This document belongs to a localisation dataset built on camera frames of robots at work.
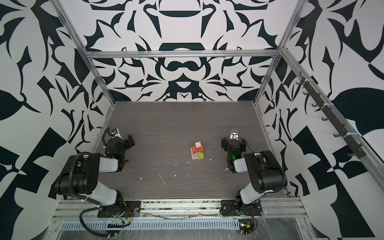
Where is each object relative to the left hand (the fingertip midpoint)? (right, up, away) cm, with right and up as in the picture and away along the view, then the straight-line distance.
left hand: (121, 134), depth 92 cm
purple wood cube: (+47, -7, -6) cm, 48 cm away
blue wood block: (+45, -12, -3) cm, 47 cm away
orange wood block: (+45, -9, -4) cm, 46 cm away
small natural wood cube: (+46, -5, -7) cm, 47 cm away
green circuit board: (+69, -40, -21) cm, 82 cm away
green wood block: (+48, -12, -2) cm, 50 cm away
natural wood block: (+44, -14, -1) cm, 46 cm away
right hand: (+70, -1, +1) cm, 70 cm away
